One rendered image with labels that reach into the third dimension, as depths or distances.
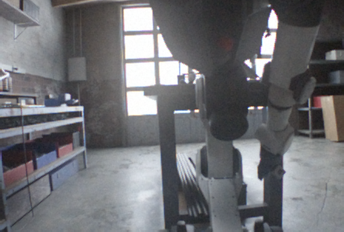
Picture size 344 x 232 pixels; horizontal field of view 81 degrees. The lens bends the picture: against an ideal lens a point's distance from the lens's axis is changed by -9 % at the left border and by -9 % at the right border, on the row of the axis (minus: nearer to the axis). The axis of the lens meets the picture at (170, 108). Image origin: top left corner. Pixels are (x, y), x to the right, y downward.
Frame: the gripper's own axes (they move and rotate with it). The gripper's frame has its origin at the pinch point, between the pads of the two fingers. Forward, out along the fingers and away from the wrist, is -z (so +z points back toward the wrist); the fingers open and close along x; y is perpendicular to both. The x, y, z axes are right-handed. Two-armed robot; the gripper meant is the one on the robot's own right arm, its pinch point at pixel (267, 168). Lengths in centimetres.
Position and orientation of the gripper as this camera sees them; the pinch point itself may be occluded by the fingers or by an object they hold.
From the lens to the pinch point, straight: 105.7
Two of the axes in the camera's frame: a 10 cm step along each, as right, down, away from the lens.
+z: -2.5, -6.5, -7.2
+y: -6.2, -4.6, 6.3
